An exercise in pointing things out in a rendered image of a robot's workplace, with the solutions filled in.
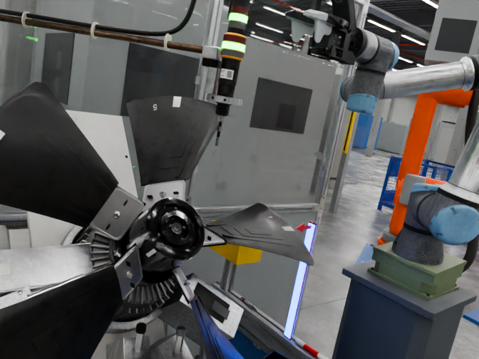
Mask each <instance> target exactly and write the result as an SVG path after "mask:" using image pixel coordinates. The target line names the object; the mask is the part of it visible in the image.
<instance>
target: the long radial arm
mask: <svg viewBox="0 0 479 359"><path fill-rule="evenodd" d="M91 259H92V258H91V243H84V244H67V245H57V246H40V247H31V248H22V249H4V250H0V298H1V297H2V296H5V295H8V294H10V293H13V292H15V291H18V290H20V289H22V288H25V287H27V286H28V287H29V288H30V291H31V292H34V291H37V290H39V289H40V288H43V287H46V286H52V285H54V284H56V283H59V282H62V281H64V280H66V279H69V278H71V277H73V276H76V275H78V274H81V273H82V274H85V273H87V272H89V271H92V270H94V269H93V263H92V261H91Z"/></svg>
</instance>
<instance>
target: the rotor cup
mask: <svg viewBox="0 0 479 359"><path fill-rule="evenodd" d="M147 210H148V212H147V214H145V215H144V216H143V217H142V218H140V216H141V215H142V214H144V213H145V212H146V211H147ZM147 210H146V211H144V212H143V213H140V214H139V215H138V217H137V218H136V219H135V221H134V222H133V223H132V224H131V226H130V227H129V229H128V230H127V232H126V233H125V234H124V235H123V237H122V238H121V239H120V241H116V240H114V239H112V254H113V259H114V261H115V262H116V261H117V260H118V259H119V258H120V257H121V256H122V255H123V254H124V253H125V252H126V251H127V250H128V249H129V248H130V247H131V246H132V245H134V243H136V244H137V247H138V249H139V254H140V262H141V266H142V271H143V278H142V280H141V282H140V283H139V284H141V285H146V286H152V285H156V284H159V283H162V282H164V281H166V280H168V279H169V278H170V277H172V276H173V275H172V273H171V271H172V270H173V269H176V268H177V267H179V266H180V265H181V264H182V263H184V262H186V261H187V260H189V259H191V258H192V257H194V256H195V255H196V254H197V253H198V252H199V251H200V250H201V248H202V245H203V244H204V240H205V228H204V224H203V222H202V219H201V217H200V215H199V214H198V213H197V211H196V210H195V209H194V208H193V207H192V206H191V205H190V204H188V203H187V202H185V201H183V200H181V199H177V198H172V197H171V198H164V199H161V200H159V201H157V202H156V203H154V204H153V205H152V206H151V207H149V208H148V209H147ZM139 218H140V219H139ZM175 222H177V223H179V224H180V225H181V227H182V231H181V232H180V233H179V234H176V233H174V232H173V231H172V228H171V226H172V224H173V223H175ZM153 249H154V250H156V252H155V253H154V254H153V255H151V256H149V257H148V256H147V255H146V254H147V253H148V252H149V251H151V250H153Z"/></svg>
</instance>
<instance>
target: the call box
mask: <svg viewBox="0 0 479 359"><path fill-rule="evenodd" d="M209 247H210V248H211V249H212V250H214V251H216V252H217V253H218V254H220V255H221V256H223V257H225V258H226V259H227V260H229V261H231V262H232V263H233V264H235V265H240V264H250V263H255V262H260V259H261V255H262V250H259V249H253V248H249V247H245V246H239V245H235V244H228V243H227V244H226V245H219V246H209Z"/></svg>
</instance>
